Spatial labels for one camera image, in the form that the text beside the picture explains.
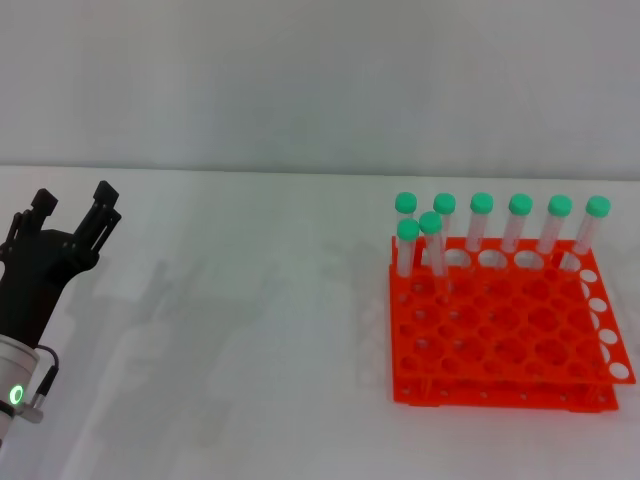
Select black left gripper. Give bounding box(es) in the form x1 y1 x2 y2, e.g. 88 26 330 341
0 180 124 350

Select green-capped clear test tube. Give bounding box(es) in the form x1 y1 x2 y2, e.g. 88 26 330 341
432 192 457 256
562 195 612 271
418 210 452 297
501 193 534 256
393 191 419 224
465 191 495 254
396 218 421 280
534 194 574 257

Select orange test tube rack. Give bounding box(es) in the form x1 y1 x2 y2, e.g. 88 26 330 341
388 235 636 414

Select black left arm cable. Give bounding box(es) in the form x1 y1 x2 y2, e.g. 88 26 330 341
23 344 62 425

